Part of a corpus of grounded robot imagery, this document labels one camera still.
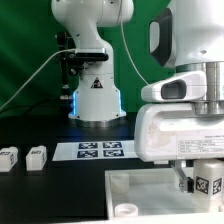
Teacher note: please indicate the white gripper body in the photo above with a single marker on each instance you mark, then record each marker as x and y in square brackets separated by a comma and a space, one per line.
[174, 132]

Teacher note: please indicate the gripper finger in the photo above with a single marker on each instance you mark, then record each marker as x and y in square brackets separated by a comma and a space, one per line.
[186, 184]

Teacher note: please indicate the white square tabletop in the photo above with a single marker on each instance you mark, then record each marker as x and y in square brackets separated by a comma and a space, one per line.
[151, 196]

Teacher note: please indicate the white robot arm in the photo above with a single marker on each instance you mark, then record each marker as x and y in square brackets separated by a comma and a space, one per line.
[188, 35]

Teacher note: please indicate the paper sheet with tags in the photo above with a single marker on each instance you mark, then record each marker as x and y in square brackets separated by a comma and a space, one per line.
[101, 150]

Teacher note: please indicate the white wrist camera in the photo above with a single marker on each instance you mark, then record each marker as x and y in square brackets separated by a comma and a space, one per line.
[181, 87]

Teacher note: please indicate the black camera on stand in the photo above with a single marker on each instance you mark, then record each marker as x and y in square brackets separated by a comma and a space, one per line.
[71, 64]

